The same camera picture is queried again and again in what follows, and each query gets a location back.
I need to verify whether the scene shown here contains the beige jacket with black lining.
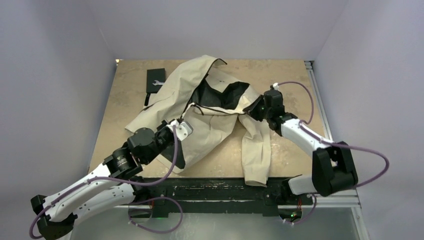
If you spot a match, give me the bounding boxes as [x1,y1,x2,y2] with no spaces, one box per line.
[126,55,271,187]

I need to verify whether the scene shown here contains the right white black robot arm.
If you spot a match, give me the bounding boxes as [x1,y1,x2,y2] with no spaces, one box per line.
[243,89,358,204]

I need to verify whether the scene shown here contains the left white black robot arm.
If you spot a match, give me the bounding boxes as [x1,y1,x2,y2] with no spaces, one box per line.
[29,118,193,240]

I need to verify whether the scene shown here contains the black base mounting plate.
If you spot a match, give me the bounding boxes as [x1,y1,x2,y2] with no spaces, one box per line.
[82,177,327,218]

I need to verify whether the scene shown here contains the black pouch with wrench logo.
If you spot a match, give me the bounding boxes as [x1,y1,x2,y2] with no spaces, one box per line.
[144,68,166,107]

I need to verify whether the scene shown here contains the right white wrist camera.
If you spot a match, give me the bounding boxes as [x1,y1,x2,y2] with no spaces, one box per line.
[270,82,279,91]

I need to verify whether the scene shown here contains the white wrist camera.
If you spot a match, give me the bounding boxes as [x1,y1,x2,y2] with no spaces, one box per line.
[270,82,279,91]
[166,119,193,141]

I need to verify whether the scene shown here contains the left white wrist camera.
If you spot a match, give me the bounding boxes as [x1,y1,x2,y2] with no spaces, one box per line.
[166,119,193,141]

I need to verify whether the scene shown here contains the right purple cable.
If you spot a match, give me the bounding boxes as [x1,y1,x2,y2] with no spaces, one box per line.
[274,81,390,226]

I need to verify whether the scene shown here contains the purple cable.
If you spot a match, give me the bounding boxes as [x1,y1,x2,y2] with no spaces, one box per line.
[29,124,184,239]
[274,81,390,226]

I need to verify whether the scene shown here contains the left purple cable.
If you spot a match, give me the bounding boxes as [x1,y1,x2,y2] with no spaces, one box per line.
[29,124,184,239]

